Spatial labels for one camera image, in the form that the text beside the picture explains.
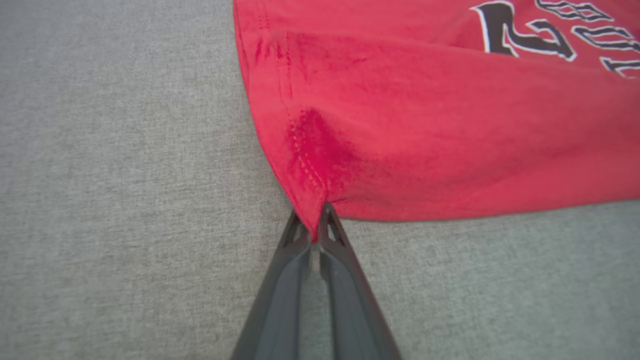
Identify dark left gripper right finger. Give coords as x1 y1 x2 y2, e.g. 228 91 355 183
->
317 201 403 360

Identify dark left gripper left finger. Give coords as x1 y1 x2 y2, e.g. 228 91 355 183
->
230 210 314 360

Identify red jersey with number print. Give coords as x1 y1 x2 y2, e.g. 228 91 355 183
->
232 0 640 242

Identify grey fabric sofa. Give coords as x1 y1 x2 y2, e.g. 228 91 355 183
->
0 0 640 360

